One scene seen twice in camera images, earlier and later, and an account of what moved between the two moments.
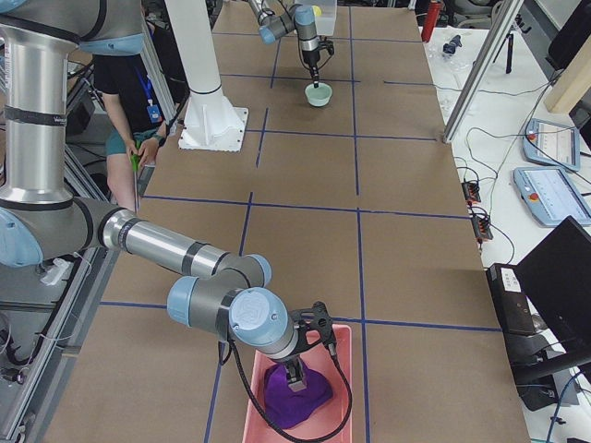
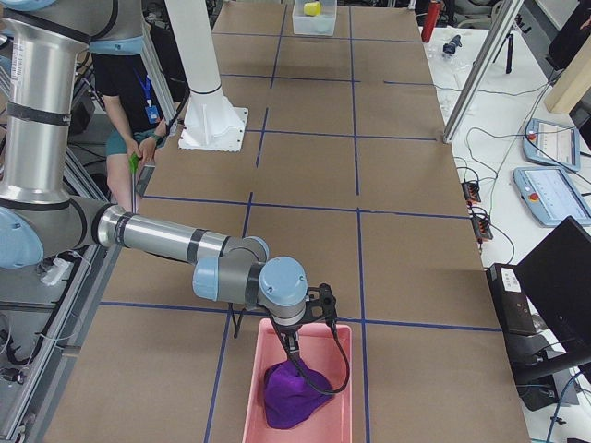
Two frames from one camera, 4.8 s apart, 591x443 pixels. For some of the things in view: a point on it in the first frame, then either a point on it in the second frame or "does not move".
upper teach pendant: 552,143 does not move
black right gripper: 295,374 to 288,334
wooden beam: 572,82 does not move
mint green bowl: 318,97 to 321,26
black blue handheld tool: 450,47 does not move
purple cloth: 287,408 does not move
